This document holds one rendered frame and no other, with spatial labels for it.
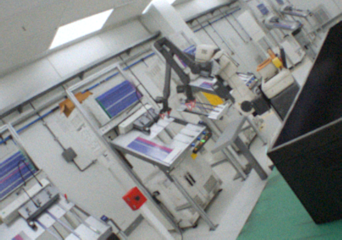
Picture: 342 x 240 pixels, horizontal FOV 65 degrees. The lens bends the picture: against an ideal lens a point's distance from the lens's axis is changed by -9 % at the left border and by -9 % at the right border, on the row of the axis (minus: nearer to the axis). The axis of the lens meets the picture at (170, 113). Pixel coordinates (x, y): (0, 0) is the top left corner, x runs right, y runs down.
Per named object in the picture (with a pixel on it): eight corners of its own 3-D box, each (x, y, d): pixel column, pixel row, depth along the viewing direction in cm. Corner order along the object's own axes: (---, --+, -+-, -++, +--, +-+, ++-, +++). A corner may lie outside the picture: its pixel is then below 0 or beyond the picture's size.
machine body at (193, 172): (226, 185, 328) (193, 144, 326) (196, 229, 280) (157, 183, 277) (191, 197, 375) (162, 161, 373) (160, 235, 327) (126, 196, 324)
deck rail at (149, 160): (170, 170, 259) (170, 165, 256) (169, 171, 258) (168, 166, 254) (112, 145, 294) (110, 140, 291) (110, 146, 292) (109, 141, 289)
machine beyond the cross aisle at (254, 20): (319, 44, 653) (272, -19, 646) (314, 55, 597) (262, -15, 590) (277, 71, 752) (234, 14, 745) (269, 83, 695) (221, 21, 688)
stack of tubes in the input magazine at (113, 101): (142, 96, 331) (127, 78, 330) (111, 118, 295) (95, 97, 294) (137, 101, 340) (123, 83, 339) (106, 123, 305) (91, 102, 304)
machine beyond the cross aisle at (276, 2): (326, 30, 753) (286, -23, 746) (323, 38, 696) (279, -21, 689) (290, 54, 851) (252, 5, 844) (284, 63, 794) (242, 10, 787)
